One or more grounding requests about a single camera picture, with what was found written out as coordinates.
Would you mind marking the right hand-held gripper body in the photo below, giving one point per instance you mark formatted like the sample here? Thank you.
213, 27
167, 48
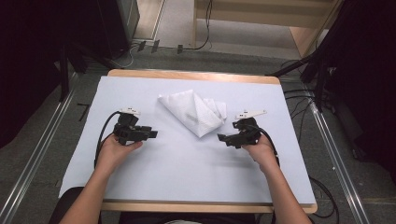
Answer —
249, 132

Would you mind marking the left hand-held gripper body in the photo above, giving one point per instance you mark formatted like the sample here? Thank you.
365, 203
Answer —
127, 130

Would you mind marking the white mesh laundry bag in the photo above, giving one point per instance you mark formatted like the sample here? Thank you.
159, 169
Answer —
194, 112

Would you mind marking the person's right hand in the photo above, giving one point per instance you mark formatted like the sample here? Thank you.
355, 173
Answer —
263, 154

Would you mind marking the person's left hand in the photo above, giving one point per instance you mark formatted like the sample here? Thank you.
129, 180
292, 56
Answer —
112, 154

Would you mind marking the pale blue table sheet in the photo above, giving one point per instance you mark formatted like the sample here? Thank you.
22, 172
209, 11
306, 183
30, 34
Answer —
124, 93

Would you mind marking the black metal stand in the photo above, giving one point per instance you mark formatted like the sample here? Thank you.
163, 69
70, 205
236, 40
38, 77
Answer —
319, 84
64, 74

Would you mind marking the black chair armrest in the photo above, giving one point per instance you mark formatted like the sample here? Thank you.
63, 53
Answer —
63, 205

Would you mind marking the black cabinet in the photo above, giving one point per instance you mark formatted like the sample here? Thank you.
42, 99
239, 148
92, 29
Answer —
116, 25

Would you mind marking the black curtain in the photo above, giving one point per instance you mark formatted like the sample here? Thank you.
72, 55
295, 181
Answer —
370, 77
28, 62

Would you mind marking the metal floor rail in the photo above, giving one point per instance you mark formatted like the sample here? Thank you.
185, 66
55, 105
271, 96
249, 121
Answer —
337, 161
34, 161

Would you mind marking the light wooden shelf frame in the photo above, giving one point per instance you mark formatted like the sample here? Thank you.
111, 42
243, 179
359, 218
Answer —
249, 14

